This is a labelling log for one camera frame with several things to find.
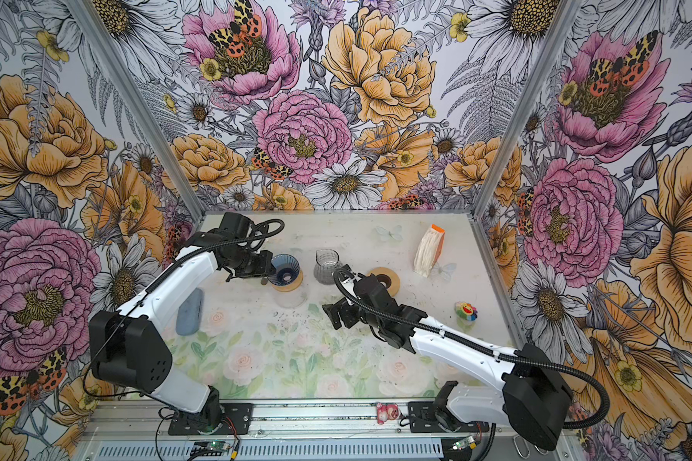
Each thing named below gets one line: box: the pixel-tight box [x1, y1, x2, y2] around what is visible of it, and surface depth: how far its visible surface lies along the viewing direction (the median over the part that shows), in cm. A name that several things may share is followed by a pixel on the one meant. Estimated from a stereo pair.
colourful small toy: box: [454, 301, 478, 322], surface depth 94 cm
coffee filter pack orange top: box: [413, 224, 446, 279], surface depth 102 cm
